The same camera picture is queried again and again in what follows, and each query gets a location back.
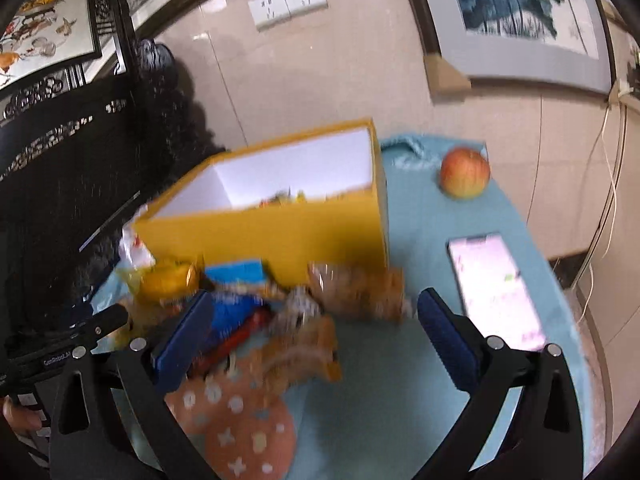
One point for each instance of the yellow transparent snack packet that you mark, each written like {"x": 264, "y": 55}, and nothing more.
{"x": 165, "y": 280}

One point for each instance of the small orange snack packet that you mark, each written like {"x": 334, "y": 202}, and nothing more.
{"x": 310, "y": 345}

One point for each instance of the white tissue pack red print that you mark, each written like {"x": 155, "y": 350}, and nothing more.
{"x": 135, "y": 250}

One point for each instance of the yellow cardboard box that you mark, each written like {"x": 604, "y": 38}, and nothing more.
{"x": 300, "y": 235}

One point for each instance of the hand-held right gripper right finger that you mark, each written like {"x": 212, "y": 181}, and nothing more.
{"x": 447, "y": 345}

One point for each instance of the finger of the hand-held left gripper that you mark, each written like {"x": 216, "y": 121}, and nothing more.
{"x": 107, "y": 322}

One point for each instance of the brown red chocolate bar packet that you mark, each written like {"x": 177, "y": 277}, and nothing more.
{"x": 245, "y": 332}

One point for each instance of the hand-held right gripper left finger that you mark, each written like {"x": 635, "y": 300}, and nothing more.
{"x": 185, "y": 345}

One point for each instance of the cardboard frame corner protector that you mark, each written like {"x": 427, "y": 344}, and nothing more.
{"x": 445, "y": 77}

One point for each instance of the black smartphone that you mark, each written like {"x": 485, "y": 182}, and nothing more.
{"x": 490, "y": 285}

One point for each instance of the blue chocolate cookie packet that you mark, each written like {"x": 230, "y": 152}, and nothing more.
{"x": 230, "y": 315}

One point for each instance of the beige transparent snack packet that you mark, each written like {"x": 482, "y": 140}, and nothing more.
{"x": 360, "y": 290}

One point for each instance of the red yellow apple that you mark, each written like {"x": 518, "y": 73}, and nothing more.
{"x": 465, "y": 172}

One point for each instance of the framed lotus painting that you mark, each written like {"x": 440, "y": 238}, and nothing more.
{"x": 500, "y": 0}

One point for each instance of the dark carved wooden screen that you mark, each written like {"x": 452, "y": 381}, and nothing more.
{"x": 75, "y": 185}

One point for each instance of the small blue white snack packet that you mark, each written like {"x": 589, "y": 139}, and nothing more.
{"x": 235, "y": 272}

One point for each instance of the person's left hand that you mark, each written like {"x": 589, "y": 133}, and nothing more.
{"x": 22, "y": 415}

